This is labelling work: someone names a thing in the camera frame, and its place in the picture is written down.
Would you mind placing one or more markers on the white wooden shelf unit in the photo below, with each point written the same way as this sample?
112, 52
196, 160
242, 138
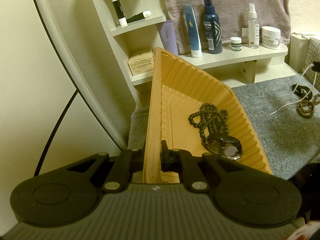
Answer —
250, 55

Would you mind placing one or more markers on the person's dark clothing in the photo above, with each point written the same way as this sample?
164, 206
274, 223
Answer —
310, 185

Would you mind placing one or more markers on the orange plastic tray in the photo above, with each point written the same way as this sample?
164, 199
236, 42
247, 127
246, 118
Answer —
180, 100

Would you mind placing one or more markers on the clear spray bottle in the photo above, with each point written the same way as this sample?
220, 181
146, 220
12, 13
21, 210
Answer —
253, 32

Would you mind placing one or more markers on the woven grey sofa cushion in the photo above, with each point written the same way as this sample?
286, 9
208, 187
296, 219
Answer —
313, 52

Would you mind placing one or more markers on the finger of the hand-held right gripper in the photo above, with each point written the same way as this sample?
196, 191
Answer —
317, 65

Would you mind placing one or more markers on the red and white object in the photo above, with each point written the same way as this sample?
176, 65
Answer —
308, 231

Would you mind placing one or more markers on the curved white frame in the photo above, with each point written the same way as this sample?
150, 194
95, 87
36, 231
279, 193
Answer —
59, 42

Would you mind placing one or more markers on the white cream jar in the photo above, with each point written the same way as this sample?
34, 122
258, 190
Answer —
271, 38

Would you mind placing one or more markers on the small green jar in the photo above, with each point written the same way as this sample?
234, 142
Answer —
236, 44

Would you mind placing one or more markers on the white and blue tube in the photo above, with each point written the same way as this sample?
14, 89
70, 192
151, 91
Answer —
192, 32

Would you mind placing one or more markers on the purple bottle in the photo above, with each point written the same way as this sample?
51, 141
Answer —
168, 37

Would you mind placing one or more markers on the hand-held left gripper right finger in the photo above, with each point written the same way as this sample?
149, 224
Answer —
164, 153

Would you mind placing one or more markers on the dark blue patterned bottle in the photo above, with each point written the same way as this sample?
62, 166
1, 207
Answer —
212, 30

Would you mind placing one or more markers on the beige cardboard box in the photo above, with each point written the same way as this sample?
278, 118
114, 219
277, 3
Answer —
140, 63

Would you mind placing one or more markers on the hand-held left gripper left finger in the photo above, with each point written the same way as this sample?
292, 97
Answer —
137, 163

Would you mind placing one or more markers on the black tube with white cap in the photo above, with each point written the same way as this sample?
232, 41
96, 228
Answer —
118, 8
136, 17

